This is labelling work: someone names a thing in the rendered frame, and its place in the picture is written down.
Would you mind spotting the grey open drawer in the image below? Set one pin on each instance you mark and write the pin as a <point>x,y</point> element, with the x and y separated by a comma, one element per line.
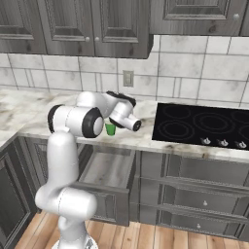
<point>110,171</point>

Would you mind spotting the grey hob knob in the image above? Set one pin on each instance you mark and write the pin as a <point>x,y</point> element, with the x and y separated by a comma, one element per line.
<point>222,142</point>
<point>241,144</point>
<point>205,140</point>

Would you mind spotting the round grey cupboard knob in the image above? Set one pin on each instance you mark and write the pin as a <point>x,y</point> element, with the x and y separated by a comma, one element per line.
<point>236,16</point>
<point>97,39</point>
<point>87,39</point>

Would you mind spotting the grey lower cupboard door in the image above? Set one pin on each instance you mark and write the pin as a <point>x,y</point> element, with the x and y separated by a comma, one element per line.
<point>13,201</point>
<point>36,159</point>

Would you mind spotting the grey wall socket plate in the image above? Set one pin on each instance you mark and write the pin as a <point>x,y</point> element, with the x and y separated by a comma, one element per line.
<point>128,78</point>

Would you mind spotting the grey panel under hob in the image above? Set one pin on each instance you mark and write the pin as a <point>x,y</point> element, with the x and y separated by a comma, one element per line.
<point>207,170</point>

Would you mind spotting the black hob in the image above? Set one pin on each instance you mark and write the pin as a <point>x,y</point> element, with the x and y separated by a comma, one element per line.
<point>197,123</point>

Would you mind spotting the green smoothie cup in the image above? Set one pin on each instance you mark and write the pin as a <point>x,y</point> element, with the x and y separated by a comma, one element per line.
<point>111,130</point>

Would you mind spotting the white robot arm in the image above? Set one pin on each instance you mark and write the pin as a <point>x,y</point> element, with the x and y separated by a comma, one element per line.
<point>63,162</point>

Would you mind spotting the grey drawer front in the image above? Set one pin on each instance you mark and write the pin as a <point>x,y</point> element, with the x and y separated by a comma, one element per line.
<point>181,220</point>
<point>181,197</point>

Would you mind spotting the small grey drawer knob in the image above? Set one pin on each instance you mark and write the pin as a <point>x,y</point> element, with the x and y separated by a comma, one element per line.
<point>205,203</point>
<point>198,225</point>

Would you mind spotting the wide grey upper cupboard door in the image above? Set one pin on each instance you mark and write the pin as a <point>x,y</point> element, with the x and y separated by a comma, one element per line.
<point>197,16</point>

